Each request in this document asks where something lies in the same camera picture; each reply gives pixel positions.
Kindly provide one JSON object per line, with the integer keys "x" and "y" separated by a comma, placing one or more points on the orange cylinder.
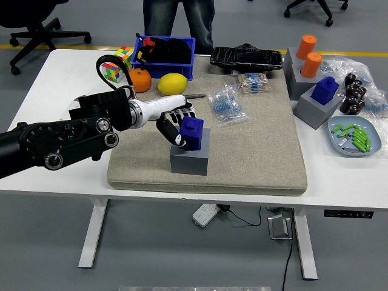
{"x": 306, "y": 47}
{"x": 311, "y": 65}

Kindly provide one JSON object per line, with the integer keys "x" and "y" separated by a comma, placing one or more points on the blue plastic bin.
{"x": 172, "y": 71}

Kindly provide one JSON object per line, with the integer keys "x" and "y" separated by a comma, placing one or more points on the black rearview mirror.
{"x": 245, "y": 59}

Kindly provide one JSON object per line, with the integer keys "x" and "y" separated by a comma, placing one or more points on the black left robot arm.
{"x": 45, "y": 142}

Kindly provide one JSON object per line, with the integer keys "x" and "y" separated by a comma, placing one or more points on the colourful puzzle cube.
{"x": 112, "y": 72}
{"x": 125, "y": 54}

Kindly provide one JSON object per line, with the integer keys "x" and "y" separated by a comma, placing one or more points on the white table leg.
{"x": 92, "y": 236}
{"x": 306, "y": 248}

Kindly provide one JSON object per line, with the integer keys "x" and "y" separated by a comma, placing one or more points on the blue square seal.
{"x": 324, "y": 91}
{"x": 192, "y": 133}

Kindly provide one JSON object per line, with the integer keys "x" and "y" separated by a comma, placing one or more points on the yellow lemon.
{"x": 172, "y": 85}

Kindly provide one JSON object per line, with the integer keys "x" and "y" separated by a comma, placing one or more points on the black cylindrical capacitor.
{"x": 361, "y": 92}
{"x": 350, "y": 79}
{"x": 352, "y": 90}
{"x": 360, "y": 105}
{"x": 353, "y": 110}
{"x": 358, "y": 84}
{"x": 348, "y": 103}

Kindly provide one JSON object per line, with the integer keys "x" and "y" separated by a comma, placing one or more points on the bundle of taped resistors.
{"x": 251, "y": 83}

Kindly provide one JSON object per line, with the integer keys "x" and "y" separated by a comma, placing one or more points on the black marker pen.
{"x": 140, "y": 38}

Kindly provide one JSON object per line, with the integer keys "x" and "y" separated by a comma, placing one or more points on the black table control panel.
{"x": 348, "y": 214}

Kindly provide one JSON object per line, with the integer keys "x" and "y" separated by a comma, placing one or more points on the black cloth pile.
{"x": 172, "y": 51}

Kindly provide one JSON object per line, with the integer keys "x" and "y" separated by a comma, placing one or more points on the green battery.
{"x": 344, "y": 134}
{"x": 363, "y": 147}
{"x": 361, "y": 132}
{"x": 347, "y": 128}
{"x": 362, "y": 142}
{"x": 360, "y": 138}
{"x": 336, "y": 129}
{"x": 357, "y": 128}

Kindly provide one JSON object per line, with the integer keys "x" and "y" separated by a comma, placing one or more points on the grey-brown table mat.
{"x": 257, "y": 151}

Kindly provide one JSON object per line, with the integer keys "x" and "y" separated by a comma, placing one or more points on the black ballpoint pen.
{"x": 197, "y": 96}

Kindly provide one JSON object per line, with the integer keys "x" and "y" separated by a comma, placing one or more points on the white power strip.
{"x": 206, "y": 214}

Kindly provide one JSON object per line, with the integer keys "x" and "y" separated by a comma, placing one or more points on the orange fruit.
{"x": 141, "y": 82}

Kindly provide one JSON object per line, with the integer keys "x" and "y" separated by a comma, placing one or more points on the person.
{"x": 197, "y": 24}

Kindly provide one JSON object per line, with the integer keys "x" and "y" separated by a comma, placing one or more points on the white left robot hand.
{"x": 163, "y": 104}

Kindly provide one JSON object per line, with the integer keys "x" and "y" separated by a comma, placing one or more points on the light blue plate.
{"x": 335, "y": 141}

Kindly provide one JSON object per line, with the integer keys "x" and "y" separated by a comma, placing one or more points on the grey square seal holder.
{"x": 312, "y": 115}
{"x": 189, "y": 165}

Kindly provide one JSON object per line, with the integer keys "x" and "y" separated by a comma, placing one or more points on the small silver metal piece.
{"x": 343, "y": 142}

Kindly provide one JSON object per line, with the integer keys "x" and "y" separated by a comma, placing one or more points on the black office chair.
{"x": 27, "y": 12}
{"x": 318, "y": 4}

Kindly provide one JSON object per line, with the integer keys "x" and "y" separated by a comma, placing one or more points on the red tag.
{"x": 148, "y": 41}

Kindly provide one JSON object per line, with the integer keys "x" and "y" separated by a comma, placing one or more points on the silver metal bracket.
{"x": 279, "y": 227}

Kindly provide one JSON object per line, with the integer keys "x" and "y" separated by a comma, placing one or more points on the tall grey holder block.
{"x": 292, "y": 78}

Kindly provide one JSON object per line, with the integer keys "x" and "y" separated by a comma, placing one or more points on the clear plastic parts bag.
{"x": 377, "y": 104}
{"x": 348, "y": 65}

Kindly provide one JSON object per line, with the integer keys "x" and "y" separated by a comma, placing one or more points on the clear bag of blue resistors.
{"x": 227, "y": 106}

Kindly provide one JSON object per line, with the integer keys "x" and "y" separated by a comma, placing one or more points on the white wall socket panel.
{"x": 72, "y": 105}

